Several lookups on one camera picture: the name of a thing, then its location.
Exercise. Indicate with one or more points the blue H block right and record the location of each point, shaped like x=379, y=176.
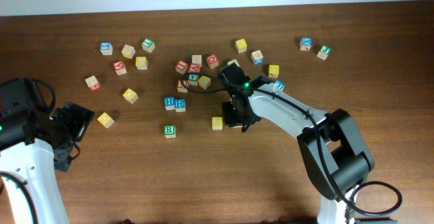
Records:
x=180, y=105

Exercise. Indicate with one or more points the red A block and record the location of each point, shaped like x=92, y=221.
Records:
x=194, y=68

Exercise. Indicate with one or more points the yellow C block centre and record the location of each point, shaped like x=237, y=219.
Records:
x=204, y=82

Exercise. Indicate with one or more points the wooden block blue side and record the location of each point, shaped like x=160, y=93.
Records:
x=234, y=61

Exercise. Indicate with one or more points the blue H block left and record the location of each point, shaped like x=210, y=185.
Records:
x=169, y=103

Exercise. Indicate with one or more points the wooden block blue bottom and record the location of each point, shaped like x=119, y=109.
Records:
x=257, y=57

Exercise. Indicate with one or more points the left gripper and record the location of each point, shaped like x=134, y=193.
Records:
x=81, y=118

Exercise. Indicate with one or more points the red 9 block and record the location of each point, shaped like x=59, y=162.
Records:
x=182, y=86

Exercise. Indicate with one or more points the yellow block upper left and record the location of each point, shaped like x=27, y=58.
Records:
x=141, y=63

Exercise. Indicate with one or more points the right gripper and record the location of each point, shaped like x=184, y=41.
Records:
x=229, y=117

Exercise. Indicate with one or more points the wooden block red side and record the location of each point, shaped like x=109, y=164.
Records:
x=92, y=83

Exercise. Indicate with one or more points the yellow block top centre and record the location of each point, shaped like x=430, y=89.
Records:
x=241, y=45

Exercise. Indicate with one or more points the red Q block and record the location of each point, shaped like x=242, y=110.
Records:
x=212, y=61

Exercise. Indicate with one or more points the green V block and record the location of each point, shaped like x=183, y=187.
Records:
x=193, y=79

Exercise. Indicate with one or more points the yellow o block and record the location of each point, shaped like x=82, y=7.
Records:
x=106, y=120
x=130, y=96

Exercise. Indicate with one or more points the yellow S block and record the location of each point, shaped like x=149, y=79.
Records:
x=217, y=123

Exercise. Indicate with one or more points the blue number block far left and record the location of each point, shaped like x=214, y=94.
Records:
x=106, y=48

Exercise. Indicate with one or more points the blue J block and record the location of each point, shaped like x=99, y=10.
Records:
x=278, y=85

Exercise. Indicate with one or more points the green J block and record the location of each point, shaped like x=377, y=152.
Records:
x=324, y=52

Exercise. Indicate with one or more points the yellow block right upper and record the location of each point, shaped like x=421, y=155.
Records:
x=273, y=71

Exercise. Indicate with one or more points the green R block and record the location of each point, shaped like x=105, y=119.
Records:
x=169, y=131

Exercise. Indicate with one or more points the blue X block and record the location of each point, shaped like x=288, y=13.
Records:
x=306, y=43

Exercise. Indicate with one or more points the red I block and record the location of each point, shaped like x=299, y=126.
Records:
x=181, y=67

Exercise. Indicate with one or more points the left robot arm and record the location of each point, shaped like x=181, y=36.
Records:
x=37, y=139

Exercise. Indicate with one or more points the green L block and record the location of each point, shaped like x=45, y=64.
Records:
x=148, y=45

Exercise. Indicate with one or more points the plain I wooden block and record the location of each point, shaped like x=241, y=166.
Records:
x=197, y=59

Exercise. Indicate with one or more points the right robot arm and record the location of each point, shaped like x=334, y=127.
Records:
x=334, y=153

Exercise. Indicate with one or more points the red Y block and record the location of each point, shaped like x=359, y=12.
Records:
x=119, y=67

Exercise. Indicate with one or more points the blue h block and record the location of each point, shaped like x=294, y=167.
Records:
x=169, y=103
x=180, y=105

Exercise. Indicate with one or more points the yellow O block lower left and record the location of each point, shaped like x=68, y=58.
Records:
x=106, y=120

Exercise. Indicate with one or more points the plain wooden block upper left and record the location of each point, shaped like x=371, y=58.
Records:
x=128, y=51

